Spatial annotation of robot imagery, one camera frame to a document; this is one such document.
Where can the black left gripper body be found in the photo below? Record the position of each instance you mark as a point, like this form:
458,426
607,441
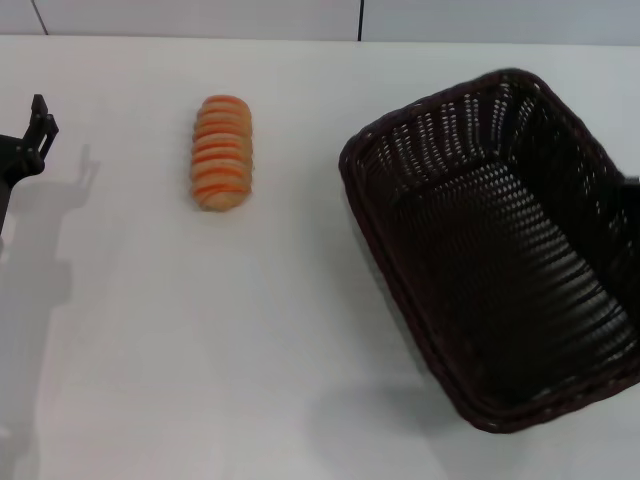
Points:
17,160

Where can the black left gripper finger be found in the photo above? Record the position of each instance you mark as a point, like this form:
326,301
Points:
49,135
36,120

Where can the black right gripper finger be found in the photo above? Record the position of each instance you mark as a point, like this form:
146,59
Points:
632,196

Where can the dark brown woven basket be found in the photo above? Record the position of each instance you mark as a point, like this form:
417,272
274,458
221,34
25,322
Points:
495,260

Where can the orange striped bread loaf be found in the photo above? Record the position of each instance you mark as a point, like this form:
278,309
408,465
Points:
223,152

